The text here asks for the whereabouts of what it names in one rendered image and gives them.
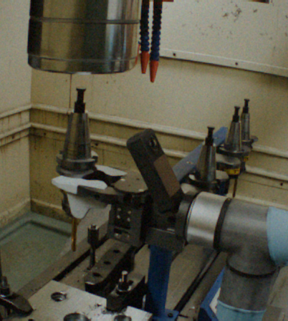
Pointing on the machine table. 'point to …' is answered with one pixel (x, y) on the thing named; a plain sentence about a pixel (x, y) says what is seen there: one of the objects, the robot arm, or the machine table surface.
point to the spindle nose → (83, 36)
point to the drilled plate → (61, 309)
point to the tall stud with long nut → (92, 243)
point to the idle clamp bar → (125, 257)
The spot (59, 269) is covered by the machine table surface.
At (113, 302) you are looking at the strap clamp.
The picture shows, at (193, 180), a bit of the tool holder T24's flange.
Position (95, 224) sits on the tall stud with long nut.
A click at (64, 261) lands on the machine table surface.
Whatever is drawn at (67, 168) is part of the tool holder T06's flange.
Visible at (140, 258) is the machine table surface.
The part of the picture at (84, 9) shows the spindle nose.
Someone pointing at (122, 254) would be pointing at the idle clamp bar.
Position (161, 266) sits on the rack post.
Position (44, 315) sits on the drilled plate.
